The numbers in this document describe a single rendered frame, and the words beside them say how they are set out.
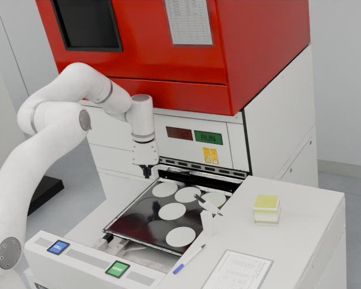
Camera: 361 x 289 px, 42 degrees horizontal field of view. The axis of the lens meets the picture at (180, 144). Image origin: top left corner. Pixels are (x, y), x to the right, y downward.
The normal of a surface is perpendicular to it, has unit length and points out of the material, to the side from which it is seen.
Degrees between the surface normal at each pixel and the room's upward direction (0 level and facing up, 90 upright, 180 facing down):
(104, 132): 90
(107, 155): 90
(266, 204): 0
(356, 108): 90
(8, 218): 63
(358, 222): 0
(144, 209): 0
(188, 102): 90
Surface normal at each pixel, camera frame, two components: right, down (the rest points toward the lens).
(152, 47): -0.54, 0.48
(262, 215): -0.31, 0.50
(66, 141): 0.49, 0.55
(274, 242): -0.18, -0.87
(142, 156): -0.09, 0.47
